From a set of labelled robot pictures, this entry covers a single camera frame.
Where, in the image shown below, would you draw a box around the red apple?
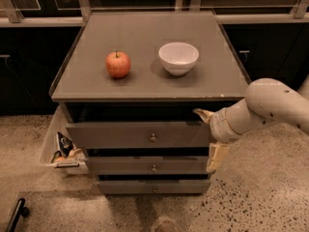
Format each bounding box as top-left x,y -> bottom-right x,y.
105,51 -> 130,78

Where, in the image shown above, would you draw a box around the clear plastic bin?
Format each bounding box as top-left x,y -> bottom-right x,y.
40,106 -> 88,176

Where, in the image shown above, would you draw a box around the dark snack bag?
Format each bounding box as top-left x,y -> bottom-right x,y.
56,132 -> 73,157

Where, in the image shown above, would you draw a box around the white bowl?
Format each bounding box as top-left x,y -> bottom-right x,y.
158,43 -> 199,76

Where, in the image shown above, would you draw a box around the grey bottom drawer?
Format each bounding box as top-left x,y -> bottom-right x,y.
98,180 -> 211,194

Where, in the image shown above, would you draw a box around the black lower cabinets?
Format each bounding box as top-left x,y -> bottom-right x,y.
0,23 -> 309,115

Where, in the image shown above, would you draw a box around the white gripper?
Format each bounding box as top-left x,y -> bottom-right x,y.
193,108 -> 240,173

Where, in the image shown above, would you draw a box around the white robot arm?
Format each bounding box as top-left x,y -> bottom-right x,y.
193,78 -> 309,173

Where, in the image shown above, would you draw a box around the black handle bar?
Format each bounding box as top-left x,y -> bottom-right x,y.
5,198 -> 30,232

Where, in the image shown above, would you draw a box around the grey top drawer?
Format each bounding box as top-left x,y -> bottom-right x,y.
66,121 -> 210,149

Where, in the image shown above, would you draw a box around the grey drawer cabinet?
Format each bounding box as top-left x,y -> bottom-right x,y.
51,12 -> 248,185

